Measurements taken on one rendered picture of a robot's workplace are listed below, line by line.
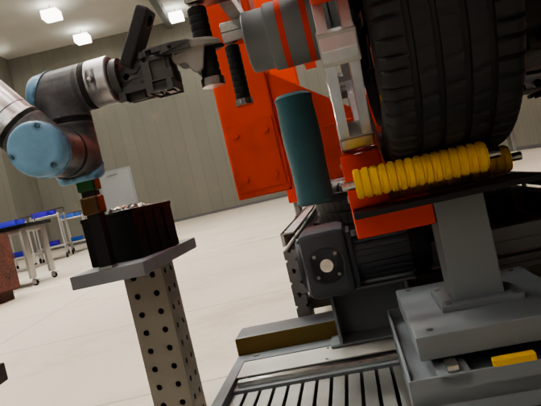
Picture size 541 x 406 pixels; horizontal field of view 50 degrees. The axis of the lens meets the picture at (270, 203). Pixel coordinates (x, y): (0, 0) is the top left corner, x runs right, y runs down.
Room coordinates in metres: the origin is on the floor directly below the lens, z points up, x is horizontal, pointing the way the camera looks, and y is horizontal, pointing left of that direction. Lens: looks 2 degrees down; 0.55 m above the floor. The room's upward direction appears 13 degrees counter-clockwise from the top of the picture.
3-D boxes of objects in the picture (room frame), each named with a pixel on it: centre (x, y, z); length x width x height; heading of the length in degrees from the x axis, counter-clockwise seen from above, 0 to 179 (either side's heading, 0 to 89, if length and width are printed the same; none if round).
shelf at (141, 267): (1.44, 0.35, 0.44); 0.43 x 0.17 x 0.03; 172
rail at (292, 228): (3.00, -0.21, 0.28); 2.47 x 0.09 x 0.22; 172
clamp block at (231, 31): (1.41, -0.02, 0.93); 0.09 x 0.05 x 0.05; 82
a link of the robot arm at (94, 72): (1.10, 0.25, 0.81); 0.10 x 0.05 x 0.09; 172
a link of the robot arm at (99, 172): (1.11, 0.34, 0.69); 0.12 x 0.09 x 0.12; 178
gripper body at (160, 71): (1.10, 0.17, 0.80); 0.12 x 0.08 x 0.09; 82
